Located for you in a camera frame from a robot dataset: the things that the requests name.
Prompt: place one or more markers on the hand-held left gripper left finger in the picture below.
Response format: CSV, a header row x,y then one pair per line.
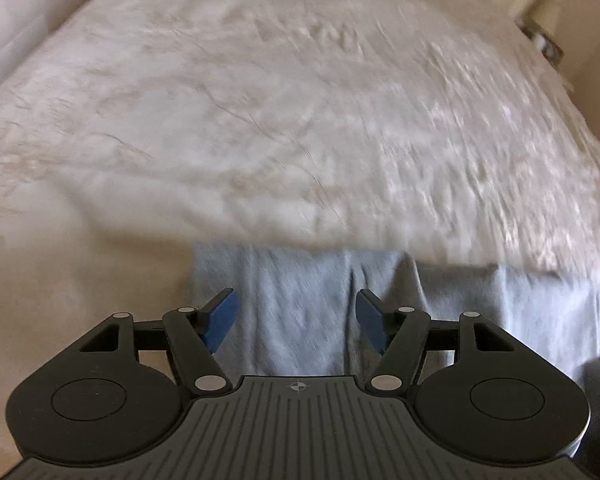
x,y
221,322

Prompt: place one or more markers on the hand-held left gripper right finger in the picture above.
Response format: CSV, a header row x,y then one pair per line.
x,y
372,322

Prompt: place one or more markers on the light blue-grey pants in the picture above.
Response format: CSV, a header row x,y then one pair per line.
x,y
290,310

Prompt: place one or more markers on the white embroidered bedspread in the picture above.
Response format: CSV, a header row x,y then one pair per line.
x,y
280,110

